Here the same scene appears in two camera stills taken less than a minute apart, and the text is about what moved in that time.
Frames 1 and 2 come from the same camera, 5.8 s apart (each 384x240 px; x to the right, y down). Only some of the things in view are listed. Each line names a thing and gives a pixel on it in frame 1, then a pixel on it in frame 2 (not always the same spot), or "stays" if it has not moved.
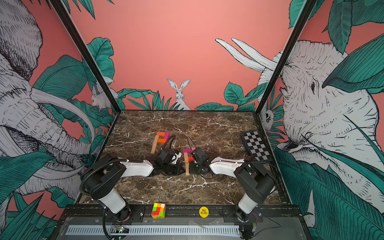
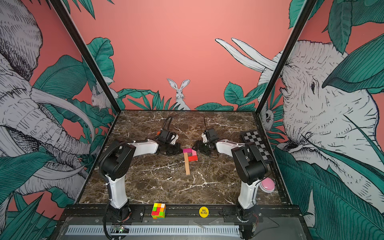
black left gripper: [179, 166] -> [178, 150]
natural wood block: [186, 158] stays
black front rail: [181, 214] stays
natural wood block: [187, 169] stays
